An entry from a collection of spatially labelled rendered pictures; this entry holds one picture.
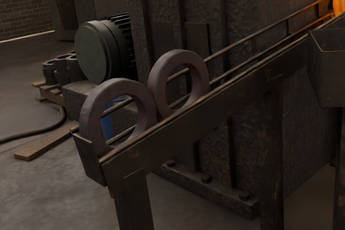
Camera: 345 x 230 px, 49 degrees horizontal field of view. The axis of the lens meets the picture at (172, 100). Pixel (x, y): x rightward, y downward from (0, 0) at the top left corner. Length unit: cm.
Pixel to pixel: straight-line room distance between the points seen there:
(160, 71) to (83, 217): 97
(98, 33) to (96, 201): 93
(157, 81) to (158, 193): 94
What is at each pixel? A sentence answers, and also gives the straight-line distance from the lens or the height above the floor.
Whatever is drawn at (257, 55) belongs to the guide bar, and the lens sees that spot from 122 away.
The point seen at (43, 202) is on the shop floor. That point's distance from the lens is 188.
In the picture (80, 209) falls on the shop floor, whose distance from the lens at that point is 175.
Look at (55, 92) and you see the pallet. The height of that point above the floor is 14.
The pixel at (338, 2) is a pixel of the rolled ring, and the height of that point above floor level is 75.
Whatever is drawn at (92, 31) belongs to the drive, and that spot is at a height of 64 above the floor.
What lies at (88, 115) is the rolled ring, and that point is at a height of 68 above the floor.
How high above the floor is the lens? 95
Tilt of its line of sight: 20 degrees down
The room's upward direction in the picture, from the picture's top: 7 degrees counter-clockwise
